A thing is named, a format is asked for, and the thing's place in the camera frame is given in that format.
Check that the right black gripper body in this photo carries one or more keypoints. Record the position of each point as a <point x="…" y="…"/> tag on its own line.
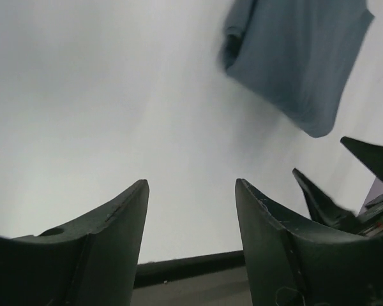
<point x="371" y="218"/>

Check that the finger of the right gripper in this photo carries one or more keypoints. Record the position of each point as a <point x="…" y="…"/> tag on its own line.
<point x="323" y="209"/>
<point x="369" y="154"/>

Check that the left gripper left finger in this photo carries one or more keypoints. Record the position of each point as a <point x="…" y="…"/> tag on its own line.
<point x="91" y="260"/>

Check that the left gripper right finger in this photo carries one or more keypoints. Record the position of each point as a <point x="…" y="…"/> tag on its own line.
<point x="292" y="260"/>

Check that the blue-grey t shirt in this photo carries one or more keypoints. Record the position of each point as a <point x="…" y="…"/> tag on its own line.
<point x="298" y="55"/>

